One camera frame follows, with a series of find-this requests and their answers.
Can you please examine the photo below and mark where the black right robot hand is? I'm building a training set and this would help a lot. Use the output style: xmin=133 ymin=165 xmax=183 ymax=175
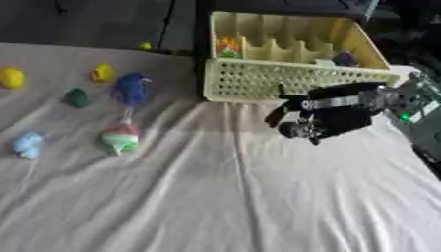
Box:
xmin=262 ymin=81 xmax=390 ymax=147

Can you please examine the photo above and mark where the pale compartment drawer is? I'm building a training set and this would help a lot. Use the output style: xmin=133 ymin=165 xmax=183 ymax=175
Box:
xmin=201 ymin=10 xmax=402 ymax=105

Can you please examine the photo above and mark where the purple toy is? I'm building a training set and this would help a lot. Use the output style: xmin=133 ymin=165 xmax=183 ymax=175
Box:
xmin=331 ymin=50 xmax=362 ymax=68

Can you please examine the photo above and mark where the colourful toy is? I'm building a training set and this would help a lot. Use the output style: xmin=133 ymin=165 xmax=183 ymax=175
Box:
xmin=214 ymin=36 xmax=245 ymax=60

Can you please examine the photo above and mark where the red white green toy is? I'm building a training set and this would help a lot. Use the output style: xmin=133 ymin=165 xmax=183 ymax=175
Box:
xmin=99 ymin=107 xmax=142 ymax=157

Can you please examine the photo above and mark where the small yellow toy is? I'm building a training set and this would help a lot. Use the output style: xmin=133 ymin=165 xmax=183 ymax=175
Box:
xmin=90 ymin=63 xmax=116 ymax=83

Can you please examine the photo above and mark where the light blue soft toy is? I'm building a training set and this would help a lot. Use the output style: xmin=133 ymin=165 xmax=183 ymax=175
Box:
xmin=12 ymin=131 xmax=48 ymax=160

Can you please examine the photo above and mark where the yellow toy fruit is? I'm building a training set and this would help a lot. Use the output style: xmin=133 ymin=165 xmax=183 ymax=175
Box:
xmin=0 ymin=66 xmax=28 ymax=90

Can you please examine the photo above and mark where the black cable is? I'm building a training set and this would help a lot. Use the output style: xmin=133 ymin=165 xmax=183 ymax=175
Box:
xmin=155 ymin=0 xmax=179 ymax=51

